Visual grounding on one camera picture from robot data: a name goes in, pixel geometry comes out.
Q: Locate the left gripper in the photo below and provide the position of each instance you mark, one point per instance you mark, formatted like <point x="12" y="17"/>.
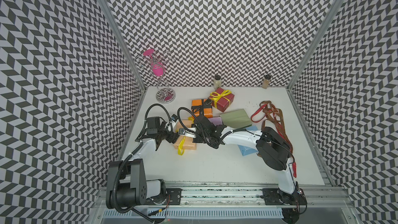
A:
<point x="172" y="137"/>

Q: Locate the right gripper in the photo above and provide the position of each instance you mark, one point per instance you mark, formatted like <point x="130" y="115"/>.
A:
<point x="195" y="140"/>

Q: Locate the peach gift box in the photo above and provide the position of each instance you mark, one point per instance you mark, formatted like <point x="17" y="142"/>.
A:
<point x="186" y="146"/>

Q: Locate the yellow ribbon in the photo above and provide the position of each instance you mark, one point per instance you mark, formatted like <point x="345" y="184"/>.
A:
<point x="215" y="96"/>
<point x="181" y="151"/>

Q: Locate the purple gift box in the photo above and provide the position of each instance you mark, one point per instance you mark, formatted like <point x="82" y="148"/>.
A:
<point x="216" y="121"/>

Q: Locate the black printed ribbon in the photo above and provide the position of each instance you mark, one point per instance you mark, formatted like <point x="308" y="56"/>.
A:
<point x="202" y="105"/>

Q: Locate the green gift box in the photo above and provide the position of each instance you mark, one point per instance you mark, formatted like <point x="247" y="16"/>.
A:
<point x="236" y="119"/>

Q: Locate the blue gift box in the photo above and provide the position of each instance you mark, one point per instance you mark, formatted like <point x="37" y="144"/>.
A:
<point x="247" y="150"/>

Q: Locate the brown ribbon of purple box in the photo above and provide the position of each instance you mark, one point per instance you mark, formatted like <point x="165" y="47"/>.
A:
<point x="283" y="135"/>

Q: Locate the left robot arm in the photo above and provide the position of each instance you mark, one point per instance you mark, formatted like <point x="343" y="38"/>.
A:
<point x="127" y="184"/>

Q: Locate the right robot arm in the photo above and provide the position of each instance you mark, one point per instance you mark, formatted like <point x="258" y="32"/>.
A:
<point x="275" y="151"/>

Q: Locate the maroon gift box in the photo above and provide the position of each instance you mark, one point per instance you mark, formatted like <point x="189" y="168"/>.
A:
<point x="223" y="104"/>

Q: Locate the yellow ribbon on maroon box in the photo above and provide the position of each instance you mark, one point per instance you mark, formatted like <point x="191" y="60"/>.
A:
<point x="215" y="96"/>

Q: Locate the white spice shaker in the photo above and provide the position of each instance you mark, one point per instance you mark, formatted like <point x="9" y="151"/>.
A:
<point x="217" y="82"/>

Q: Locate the brown spice shaker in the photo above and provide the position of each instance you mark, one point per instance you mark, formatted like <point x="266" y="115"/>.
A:
<point x="266" y="82"/>

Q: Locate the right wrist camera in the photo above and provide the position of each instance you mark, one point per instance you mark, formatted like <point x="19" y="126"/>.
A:
<point x="190" y="132"/>

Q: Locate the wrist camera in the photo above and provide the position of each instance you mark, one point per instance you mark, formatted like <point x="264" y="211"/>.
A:
<point x="174" y="118"/>
<point x="190" y="132"/>

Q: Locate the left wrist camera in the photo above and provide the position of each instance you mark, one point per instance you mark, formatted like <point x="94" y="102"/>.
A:
<point x="174" y="118"/>

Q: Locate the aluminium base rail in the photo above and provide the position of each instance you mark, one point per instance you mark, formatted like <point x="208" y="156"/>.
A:
<point x="195" y="194"/>

